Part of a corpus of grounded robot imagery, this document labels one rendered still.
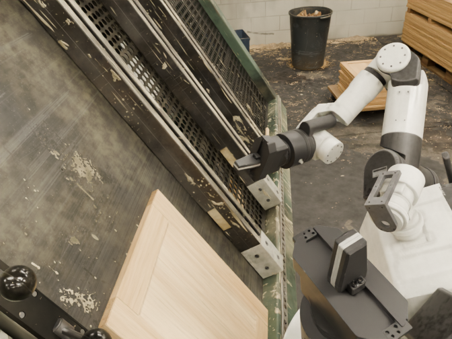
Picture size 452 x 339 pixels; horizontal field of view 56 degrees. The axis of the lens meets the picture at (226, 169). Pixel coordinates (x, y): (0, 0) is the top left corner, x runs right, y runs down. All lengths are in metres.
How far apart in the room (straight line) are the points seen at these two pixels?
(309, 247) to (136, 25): 1.03
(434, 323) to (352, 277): 0.34
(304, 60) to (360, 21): 1.54
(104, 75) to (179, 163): 0.28
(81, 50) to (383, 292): 0.83
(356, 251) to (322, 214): 2.65
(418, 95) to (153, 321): 0.75
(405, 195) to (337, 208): 2.29
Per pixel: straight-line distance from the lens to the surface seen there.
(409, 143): 1.04
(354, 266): 0.37
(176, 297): 0.92
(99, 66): 1.04
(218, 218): 1.20
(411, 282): 0.79
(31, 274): 0.51
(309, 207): 3.05
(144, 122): 1.07
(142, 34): 1.34
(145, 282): 0.86
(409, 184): 0.79
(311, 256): 0.42
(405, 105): 1.07
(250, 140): 1.70
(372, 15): 6.70
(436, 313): 0.73
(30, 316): 0.63
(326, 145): 1.08
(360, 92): 1.12
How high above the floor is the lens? 1.88
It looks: 33 degrees down
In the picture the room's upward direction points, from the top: 3 degrees counter-clockwise
